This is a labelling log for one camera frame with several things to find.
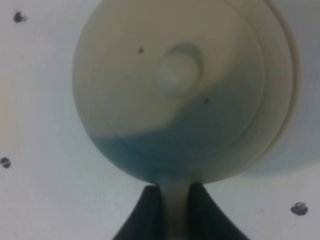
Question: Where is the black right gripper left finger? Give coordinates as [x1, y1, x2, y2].
[113, 185, 169, 240]

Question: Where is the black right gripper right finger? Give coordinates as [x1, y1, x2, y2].
[180, 182, 248, 240]

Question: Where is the beige ceramic teapot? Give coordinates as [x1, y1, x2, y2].
[72, 0, 266, 240]

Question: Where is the beige teapot saucer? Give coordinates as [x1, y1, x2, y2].
[254, 0, 302, 161]

